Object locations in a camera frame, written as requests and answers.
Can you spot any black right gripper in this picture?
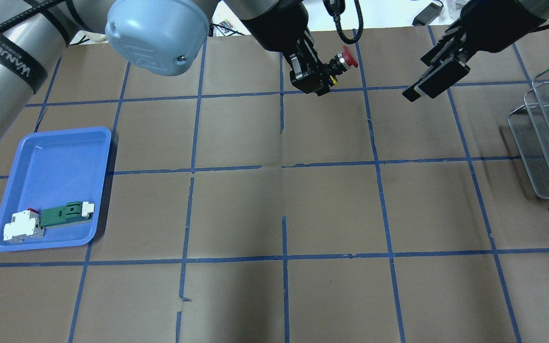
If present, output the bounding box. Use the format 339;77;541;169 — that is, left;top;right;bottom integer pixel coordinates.
402;0;547;102

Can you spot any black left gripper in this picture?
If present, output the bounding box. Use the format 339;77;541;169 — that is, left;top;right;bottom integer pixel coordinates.
241;0;334;96

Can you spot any red emergency stop button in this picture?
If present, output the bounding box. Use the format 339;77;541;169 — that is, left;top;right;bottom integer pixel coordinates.
327;46;359;78

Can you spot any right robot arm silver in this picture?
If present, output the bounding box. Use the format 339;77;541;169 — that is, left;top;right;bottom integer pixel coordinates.
402;0;549;102

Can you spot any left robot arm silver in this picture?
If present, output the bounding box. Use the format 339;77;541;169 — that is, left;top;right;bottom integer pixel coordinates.
0;0;349;140

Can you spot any black power adapter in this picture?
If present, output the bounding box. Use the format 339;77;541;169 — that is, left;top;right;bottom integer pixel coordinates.
412;0;444;26

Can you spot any green terminal block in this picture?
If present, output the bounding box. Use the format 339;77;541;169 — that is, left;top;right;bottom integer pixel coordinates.
40;201;95;228

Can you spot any blue plastic tray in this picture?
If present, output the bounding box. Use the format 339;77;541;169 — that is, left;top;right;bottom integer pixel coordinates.
0;127;112;252

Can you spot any white circuit breaker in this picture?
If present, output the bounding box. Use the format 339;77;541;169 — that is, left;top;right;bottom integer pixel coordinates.
3;208;44;243

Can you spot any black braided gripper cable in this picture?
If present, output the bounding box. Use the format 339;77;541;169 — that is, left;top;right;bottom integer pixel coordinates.
323;0;365;44

